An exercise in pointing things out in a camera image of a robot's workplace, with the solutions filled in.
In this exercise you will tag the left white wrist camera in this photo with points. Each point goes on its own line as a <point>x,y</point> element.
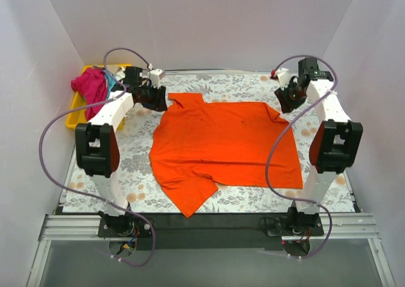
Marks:
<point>154,76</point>

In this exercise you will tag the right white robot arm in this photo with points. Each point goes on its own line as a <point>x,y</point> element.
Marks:
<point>334,146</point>

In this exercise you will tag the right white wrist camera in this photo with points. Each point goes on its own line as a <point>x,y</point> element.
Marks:
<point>282,76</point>

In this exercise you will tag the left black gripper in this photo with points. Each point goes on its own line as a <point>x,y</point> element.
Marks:
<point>159,98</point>

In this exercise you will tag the aluminium mounting rail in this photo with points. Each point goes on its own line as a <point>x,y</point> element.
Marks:
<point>87,227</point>

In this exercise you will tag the teal t shirt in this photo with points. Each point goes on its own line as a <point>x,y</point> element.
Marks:
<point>110,83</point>

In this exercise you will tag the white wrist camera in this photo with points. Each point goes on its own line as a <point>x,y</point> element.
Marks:
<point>282,76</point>
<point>154,76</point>

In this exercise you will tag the white t shirt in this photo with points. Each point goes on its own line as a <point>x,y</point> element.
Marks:
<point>120,73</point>

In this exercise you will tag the magenta t shirt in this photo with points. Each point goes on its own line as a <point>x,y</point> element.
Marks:
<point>91,85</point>

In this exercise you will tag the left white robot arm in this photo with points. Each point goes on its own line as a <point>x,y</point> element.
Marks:
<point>97,149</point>

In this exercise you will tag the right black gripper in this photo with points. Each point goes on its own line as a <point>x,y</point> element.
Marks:
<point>285,99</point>

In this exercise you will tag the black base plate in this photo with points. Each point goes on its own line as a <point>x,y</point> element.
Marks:
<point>144,237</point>

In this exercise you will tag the floral patterned table mat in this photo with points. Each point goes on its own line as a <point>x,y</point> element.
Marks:
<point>135,140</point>

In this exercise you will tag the orange t shirt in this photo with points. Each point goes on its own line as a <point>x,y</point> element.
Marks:
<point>198,145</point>

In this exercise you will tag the yellow plastic bin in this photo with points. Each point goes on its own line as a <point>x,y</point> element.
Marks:
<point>78,101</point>

